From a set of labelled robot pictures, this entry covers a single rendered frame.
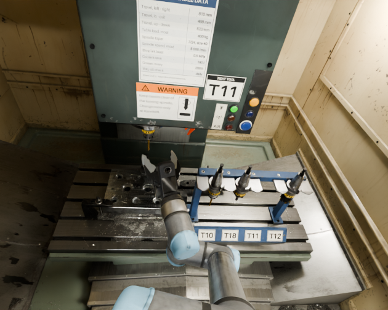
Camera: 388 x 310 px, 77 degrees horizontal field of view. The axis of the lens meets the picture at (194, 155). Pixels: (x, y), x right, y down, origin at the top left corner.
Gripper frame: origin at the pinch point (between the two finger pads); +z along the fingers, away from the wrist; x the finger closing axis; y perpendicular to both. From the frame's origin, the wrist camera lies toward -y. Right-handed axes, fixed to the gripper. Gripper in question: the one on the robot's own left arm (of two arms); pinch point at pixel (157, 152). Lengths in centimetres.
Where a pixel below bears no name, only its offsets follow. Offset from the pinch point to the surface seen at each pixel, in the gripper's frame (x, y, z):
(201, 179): 17.4, 15.5, -3.6
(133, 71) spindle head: -7.2, -31.9, -2.3
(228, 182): 27.9, 15.3, -7.9
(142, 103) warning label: -5.5, -23.4, -3.2
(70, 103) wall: -38, 55, 111
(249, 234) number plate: 40, 42, -21
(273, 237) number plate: 52, 43, -25
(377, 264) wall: 84, 34, -51
